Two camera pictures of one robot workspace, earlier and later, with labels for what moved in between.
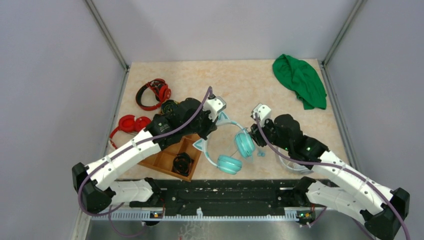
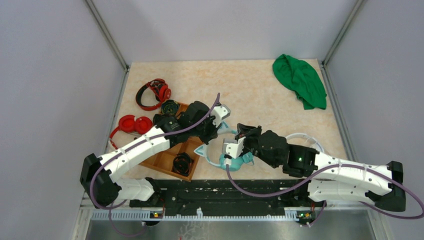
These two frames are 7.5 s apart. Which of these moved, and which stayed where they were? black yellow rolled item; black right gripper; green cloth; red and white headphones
Moved: black right gripper
Stayed: green cloth; black yellow rolled item; red and white headphones
